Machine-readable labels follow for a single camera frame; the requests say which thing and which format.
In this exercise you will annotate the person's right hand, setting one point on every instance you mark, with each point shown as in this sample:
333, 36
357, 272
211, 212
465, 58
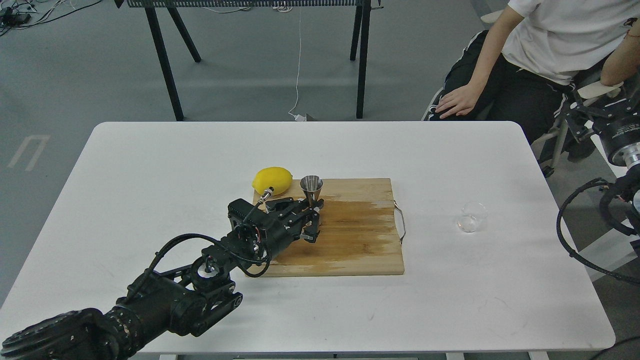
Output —
460, 101

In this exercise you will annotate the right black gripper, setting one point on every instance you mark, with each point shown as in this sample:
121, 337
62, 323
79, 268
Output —
619, 135

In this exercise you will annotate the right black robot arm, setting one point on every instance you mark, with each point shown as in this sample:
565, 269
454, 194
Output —
626, 189

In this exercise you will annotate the wooden cutting board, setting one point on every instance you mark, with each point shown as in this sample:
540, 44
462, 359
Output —
358, 234

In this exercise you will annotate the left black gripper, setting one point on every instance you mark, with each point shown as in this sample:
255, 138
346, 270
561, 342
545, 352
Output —
261, 231

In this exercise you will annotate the steel double jigger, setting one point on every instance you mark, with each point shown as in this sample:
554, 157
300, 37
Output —
311, 186

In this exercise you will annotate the yellow lemon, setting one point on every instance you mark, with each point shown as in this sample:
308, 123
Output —
275, 177

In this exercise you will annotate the black metal rack table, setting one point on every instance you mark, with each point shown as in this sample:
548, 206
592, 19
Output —
254, 40

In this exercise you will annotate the clear glass measuring cup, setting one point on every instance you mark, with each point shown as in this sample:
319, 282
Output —
473, 214

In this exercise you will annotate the seated person white shirt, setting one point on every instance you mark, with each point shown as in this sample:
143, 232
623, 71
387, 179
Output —
528, 58

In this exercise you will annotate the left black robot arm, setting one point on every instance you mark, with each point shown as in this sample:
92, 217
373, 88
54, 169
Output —
185, 301

